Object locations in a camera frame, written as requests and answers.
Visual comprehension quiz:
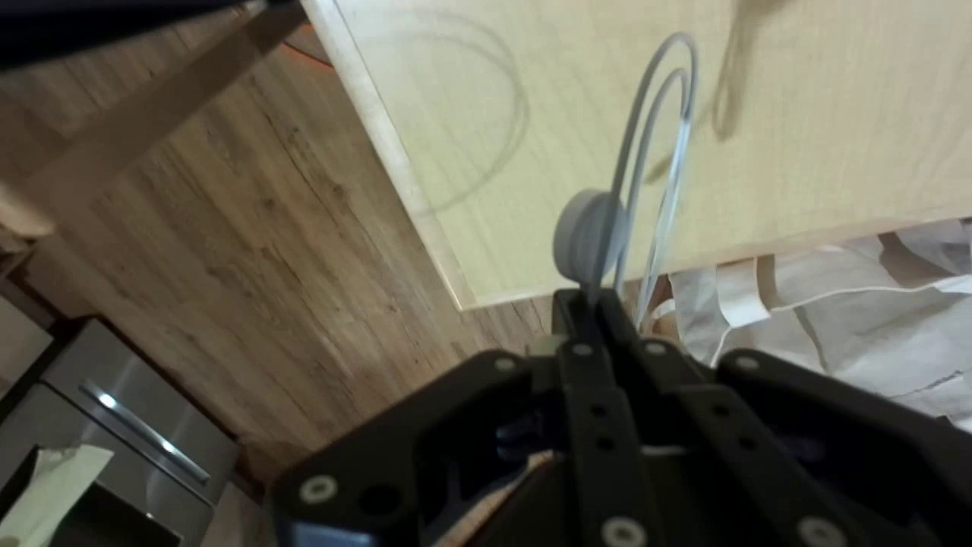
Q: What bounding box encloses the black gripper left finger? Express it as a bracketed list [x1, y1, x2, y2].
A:
[271, 287, 649, 547]

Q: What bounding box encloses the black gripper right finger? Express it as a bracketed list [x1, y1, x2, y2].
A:
[588, 287, 972, 547]

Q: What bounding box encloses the stainless steel oven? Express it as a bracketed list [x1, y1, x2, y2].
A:
[0, 315, 241, 547]

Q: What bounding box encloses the pale hanging dish cloth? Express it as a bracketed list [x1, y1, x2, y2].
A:
[0, 443, 116, 547]

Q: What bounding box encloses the white tote bag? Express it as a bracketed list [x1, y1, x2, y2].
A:
[646, 216, 972, 428]

